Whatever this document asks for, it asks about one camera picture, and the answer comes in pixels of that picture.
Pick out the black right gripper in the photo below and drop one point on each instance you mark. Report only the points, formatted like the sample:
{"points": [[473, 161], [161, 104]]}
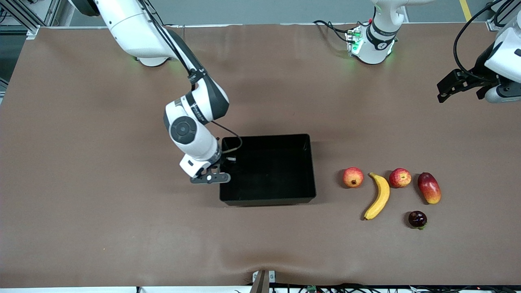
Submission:
{"points": [[223, 160]]}

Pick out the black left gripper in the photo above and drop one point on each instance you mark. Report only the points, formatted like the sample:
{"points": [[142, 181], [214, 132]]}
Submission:
{"points": [[480, 70]]}

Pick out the black plastic box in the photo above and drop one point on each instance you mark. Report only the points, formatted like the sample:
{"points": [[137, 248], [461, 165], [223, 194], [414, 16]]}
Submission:
{"points": [[268, 175]]}

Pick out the red apple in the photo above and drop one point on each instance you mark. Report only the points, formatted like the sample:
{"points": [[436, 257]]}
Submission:
{"points": [[400, 178], [353, 177]]}

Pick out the yellow banana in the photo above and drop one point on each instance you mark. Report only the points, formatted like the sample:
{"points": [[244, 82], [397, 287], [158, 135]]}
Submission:
{"points": [[381, 195]]}

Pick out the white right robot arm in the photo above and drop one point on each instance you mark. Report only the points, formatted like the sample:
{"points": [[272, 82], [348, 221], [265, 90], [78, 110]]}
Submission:
{"points": [[134, 28]]}

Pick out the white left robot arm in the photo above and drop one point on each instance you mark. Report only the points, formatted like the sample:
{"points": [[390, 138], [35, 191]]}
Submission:
{"points": [[376, 40]]}

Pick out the red yellow mango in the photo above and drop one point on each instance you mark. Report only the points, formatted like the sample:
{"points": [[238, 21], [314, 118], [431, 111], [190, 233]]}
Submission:
{"points": [[429, 188]]}

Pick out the brown table mat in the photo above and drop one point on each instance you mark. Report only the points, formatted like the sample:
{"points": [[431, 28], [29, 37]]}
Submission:
{"points": [[122, 224]]}

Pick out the dark purple mangosteen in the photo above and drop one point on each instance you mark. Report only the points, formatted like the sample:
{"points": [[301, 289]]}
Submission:
{"points": [[417, 219]]}

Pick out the aluminium frame profile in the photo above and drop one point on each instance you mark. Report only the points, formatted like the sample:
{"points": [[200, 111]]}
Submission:
{"points": [[493, 24]]}

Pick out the table edge clamp bracket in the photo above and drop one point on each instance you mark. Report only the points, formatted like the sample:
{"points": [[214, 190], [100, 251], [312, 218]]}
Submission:
{"points": [[262, 283]]}

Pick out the aluminium frame with diagonal struts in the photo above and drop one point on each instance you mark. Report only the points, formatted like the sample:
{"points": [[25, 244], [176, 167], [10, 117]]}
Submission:
{"points": [[32, 31]]}

